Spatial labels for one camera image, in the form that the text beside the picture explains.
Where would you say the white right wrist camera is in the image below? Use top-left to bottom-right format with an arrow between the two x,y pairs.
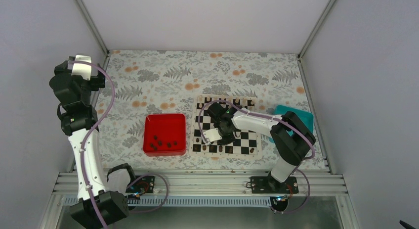
202,128 -> 222,144

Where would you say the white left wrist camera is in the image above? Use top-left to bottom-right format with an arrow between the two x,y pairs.
68,54 -> 92,81

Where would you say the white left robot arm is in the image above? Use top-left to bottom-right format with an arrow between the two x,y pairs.
49,57 -> 138,229

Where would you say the light wooden chess pieces row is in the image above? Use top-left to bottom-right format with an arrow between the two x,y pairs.
194,94 -> 258,111

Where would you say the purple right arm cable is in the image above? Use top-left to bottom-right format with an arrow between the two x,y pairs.
198,99 -> 317,215

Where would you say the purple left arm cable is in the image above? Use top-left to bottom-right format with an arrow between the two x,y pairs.
69,60 -> 169,229

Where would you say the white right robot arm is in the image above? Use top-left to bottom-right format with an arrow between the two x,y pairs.
199,100 -> 316,193

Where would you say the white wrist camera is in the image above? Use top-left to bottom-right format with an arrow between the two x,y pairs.
68,54 -> 92,81
202,128 -> 222,144

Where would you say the aluminium mounting rail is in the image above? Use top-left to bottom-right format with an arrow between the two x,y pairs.
52,170 -> 348,207

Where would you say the black and white chessboard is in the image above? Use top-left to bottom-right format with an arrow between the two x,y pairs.
189,103 -> 261,159

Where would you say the teal plastic tray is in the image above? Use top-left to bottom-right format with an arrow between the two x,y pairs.
269,105 -> 314,143

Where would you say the red plastic tray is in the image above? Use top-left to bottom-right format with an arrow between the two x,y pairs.
143,113 -> 186,157

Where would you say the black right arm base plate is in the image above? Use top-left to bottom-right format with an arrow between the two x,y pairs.
245,176 -> 299,194

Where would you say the floral patterned table mat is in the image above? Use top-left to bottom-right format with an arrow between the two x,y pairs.
95,50 -> 310,171

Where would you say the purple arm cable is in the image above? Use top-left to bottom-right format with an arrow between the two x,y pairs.
198,99 -> 317,215
69,60 -> 169,229

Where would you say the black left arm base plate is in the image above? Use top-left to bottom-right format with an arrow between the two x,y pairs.
126,176 -> 155,199

